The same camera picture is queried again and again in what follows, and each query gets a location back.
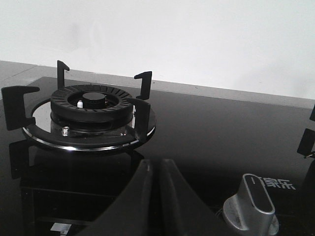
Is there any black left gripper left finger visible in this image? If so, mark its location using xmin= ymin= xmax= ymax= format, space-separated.
xmin=78 ymin=160 xmax=153 ymax=236

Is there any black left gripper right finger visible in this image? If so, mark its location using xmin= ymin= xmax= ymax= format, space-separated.
xmin=159 ymin=159 xmax=228 ymax=236

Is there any black right pot support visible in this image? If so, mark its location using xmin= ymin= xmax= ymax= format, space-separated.
xmin=297 ymin=103 xmax=315 ymax=158

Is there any silver stove control knob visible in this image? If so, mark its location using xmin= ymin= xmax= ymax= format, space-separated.
xmin=223 ymin=174 xmax=279 ymax=236

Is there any black glass gas stove top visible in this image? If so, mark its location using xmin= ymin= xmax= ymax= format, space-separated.
xmin=0 ymin=77 xmax=315 ymax=236

